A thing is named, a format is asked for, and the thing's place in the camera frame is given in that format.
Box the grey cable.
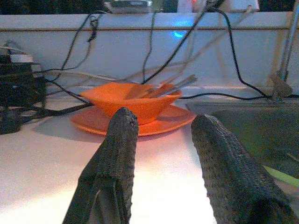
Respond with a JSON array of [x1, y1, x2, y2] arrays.
[[126, 6, 253, 82]]

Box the stainless steel sink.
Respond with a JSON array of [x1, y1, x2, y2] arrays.
[[185, 99, 299, 194]]

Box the black power strip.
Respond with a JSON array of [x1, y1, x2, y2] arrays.
[[0, 63, 47, 135]]

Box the dark metal pole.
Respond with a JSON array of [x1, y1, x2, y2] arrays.
[[268, 0, 299, 101]]

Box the green plate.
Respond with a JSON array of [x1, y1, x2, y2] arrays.
[[263, 165, 299, 189]]

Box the orange plate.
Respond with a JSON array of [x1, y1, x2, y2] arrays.
[[71, 104, 196, 137]]

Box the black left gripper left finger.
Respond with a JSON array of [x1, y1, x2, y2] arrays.
[[63, 106, 140, 224]]

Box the thick black cable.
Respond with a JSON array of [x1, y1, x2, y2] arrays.
[[30, 79, 94, 116]]

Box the orange bowl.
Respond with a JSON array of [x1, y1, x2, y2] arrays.
[[79, 82, 182, 126]]

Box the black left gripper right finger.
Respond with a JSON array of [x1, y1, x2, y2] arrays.
[[191, 113, 299, 224]]

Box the wooden chopstick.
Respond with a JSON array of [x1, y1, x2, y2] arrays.
[[140, 83, 175, 98]]

